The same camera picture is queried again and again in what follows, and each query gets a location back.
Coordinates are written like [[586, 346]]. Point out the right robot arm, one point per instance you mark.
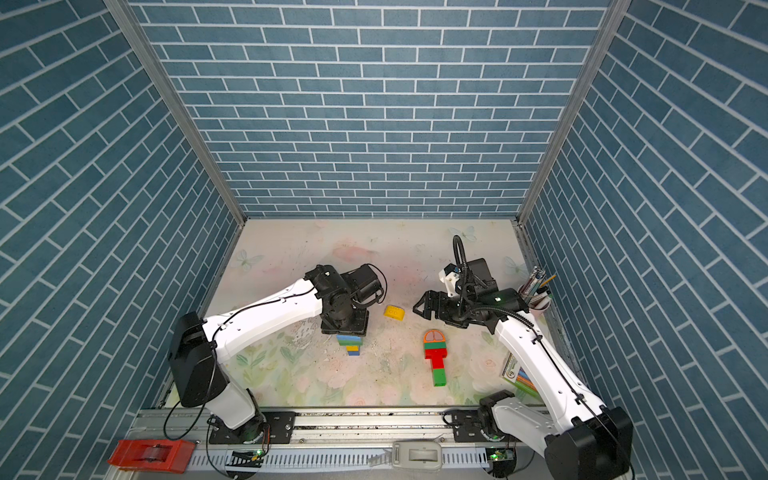
[[578, 436]]

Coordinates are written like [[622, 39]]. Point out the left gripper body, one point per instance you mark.
[[349, 322]]

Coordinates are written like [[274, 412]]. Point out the small green lego brick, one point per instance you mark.
[[439, 377]]

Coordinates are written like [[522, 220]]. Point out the white slotted cable duct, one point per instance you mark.
[[284, 461]]

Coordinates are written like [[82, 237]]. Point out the long blue lego brick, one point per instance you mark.
[[349, 338]]

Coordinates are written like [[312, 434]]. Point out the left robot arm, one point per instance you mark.
[[200, 347]]

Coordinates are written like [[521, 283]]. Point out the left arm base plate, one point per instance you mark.
[[274, 427]]

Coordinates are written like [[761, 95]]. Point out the pack of coloured markers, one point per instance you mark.
[[514, 374]]

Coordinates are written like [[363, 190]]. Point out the long red lego brick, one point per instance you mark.
[[437, 353]]

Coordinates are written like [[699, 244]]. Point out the small red lego brick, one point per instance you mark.
[[438, 363]]

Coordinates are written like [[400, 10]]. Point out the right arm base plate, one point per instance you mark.
[[466, 426]]

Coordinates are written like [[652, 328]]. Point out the pink pen cup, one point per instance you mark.
[[536, 291]]

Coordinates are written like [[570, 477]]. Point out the yellow rounded lego brick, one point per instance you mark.
[[394, 312]]

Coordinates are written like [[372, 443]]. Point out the red tape dispenser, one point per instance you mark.
[[153, 455]]

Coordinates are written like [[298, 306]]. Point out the orange round lego piece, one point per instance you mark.
[[434, 336]]

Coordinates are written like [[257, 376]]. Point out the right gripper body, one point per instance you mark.
[[455, 310]]

